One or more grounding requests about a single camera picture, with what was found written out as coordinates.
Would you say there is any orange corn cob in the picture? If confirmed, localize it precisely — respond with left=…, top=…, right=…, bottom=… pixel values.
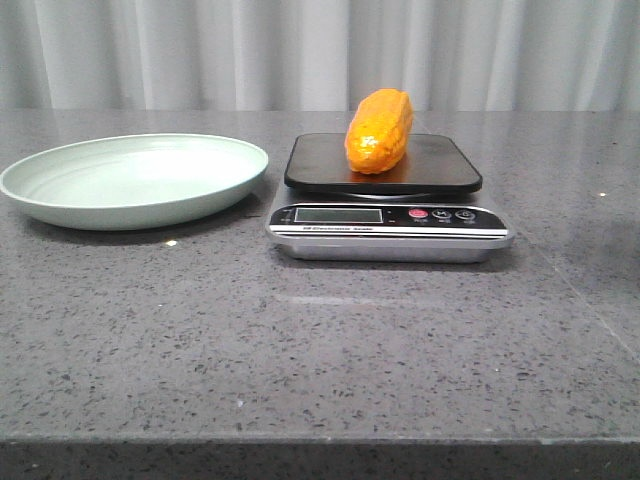
left=344, top=88, right=413, bottom=175

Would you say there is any silver black kitchen scale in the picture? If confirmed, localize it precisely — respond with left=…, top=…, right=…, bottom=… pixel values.
left=266, top=133, right=515, bottom=263

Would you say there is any pale green plate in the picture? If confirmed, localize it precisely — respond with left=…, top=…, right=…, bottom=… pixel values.
left=1, top=134, right=268, bottom=231

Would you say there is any white pleated curtain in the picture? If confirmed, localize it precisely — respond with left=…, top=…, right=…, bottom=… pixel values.
left=1, top=1, right=639, bottom=111

